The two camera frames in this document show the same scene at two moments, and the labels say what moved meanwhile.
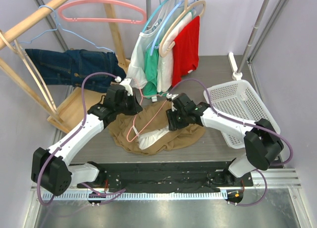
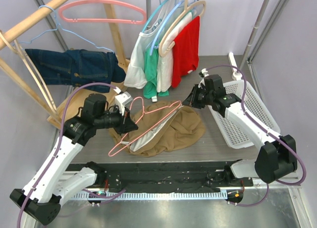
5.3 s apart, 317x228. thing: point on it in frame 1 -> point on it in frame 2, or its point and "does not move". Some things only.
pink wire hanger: (138, 110) -> (142, 114)
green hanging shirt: (150, 90) does not move
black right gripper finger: (176, 120) -> (195, 98)
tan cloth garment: (148, 132) does not move
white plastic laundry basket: (237, 100) does not move
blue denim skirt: (68, 67) does not move
